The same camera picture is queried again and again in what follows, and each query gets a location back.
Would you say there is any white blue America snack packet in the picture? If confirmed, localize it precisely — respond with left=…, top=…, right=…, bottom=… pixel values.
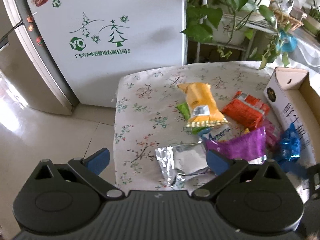
left=197, top=124, right=250, bottom=141

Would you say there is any green snack packet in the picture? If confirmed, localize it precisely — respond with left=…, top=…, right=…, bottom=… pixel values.
left=176, top=102, right=212, bottom=135

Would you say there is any purple snack bag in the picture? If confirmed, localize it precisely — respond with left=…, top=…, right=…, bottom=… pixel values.
left=202, top=126, right=266, bottom=161

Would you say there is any large orange snack bag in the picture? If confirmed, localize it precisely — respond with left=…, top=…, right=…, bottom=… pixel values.
left=178, top=82, right=228, bottom=128

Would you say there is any green pothos plant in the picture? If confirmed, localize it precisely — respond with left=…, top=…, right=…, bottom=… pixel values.
left=179, top=0, right=320, bottom=70

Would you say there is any cardboard milk box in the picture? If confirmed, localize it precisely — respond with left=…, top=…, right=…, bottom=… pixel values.
left=264, top=67, right=319, bottom=167

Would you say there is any white chest freezer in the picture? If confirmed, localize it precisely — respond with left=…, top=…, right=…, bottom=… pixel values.
left=0, top=0, right=188, bottom=116

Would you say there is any white plant pot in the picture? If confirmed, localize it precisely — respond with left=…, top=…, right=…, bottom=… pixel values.
left=213, top=14, right=249, bottom=46

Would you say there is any red orange snack packet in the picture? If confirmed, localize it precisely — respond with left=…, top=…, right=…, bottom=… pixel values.
left=221, top=90, right=270, bottom=131

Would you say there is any white metal plant rack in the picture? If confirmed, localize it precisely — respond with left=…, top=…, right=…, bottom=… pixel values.
left=181, top=0, right=279, bottom=66

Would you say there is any pink snack packet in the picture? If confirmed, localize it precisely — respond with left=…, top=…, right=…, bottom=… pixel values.
left=263, top=119, right=283, bottom=150

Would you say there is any floral tablecloth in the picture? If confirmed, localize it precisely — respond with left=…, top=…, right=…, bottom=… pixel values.
left=113, top=61, right=274, bottom=192

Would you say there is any blue foil snack bag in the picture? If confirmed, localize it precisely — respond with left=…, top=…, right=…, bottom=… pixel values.
left=273, top=123, right=308, bottom=180

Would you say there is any silver refrigerator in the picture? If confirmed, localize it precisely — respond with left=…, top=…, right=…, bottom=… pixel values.
left=1, top=1, right=74, bottom=115

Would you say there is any silver foil snack bag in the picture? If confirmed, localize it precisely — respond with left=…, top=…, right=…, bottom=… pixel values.
left=155, top=142, right=210, bottom=187

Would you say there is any wicker basket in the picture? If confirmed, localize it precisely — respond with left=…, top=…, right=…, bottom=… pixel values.
left=272, top=9, right=303, bottom=31

